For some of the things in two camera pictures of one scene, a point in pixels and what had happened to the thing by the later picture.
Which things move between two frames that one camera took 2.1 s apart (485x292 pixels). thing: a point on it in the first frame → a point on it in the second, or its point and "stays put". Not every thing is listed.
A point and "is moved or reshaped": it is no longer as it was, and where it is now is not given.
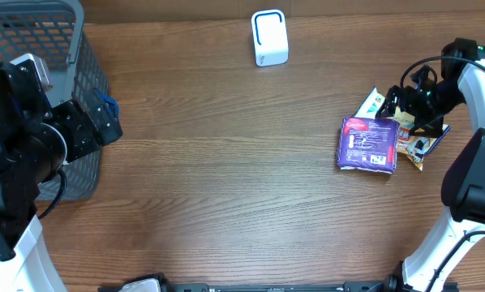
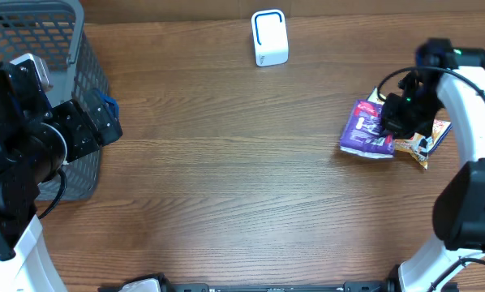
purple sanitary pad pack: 368,143 is moved or reshaped
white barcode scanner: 270,37 stays put
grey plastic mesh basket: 56,30 stays put
